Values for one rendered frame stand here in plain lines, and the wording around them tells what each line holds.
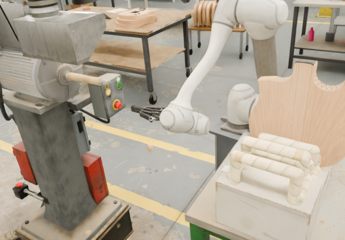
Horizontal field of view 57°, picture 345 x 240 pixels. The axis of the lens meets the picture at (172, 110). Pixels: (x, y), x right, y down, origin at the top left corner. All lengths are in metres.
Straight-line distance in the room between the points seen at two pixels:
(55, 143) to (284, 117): 1.13
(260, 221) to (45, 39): 0.93
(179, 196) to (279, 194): 1.65
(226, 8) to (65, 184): 1.24
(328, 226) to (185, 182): 1.66
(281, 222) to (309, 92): 0.44
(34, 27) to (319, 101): 1.01
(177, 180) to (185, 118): 1.40
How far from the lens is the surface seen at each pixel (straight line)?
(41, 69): 1.44
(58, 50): 1.20
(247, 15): 1.44
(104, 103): 1.70
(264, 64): 1.57
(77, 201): 2.02
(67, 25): 1.13
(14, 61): 1.59
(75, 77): 1.43
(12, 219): 2.77
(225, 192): 0.99
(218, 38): 1.50
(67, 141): 1.81
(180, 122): 1.32
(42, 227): 2.16
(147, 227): 2.36
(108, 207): 2.13
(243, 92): 1.83
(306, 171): 0.96
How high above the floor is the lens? 1.75
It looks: 28 degrees down
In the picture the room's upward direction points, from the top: 5 degrees counter-clockwise
